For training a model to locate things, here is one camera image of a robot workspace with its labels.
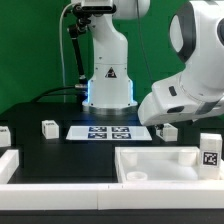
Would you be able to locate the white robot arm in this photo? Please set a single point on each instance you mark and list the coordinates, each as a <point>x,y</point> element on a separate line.
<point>197,35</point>

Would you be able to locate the white marker sheet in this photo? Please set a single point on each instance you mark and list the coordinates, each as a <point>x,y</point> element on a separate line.
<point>106,133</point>

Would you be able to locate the white left fence bar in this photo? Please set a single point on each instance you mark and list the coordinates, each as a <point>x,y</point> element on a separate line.
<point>9,162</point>

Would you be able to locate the white square tabletop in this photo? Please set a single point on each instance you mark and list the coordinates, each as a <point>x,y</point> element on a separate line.
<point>178,164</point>

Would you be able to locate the white fence bar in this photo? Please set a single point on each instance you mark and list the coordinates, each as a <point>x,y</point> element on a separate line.
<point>9,162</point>
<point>154,195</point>

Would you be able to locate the white front fence bar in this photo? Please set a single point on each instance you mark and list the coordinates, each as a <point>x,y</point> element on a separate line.
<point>154,195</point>

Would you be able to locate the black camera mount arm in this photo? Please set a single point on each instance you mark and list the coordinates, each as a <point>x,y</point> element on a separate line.
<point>78,46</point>

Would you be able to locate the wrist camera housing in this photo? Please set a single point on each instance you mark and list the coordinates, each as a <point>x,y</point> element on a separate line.
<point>168,103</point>

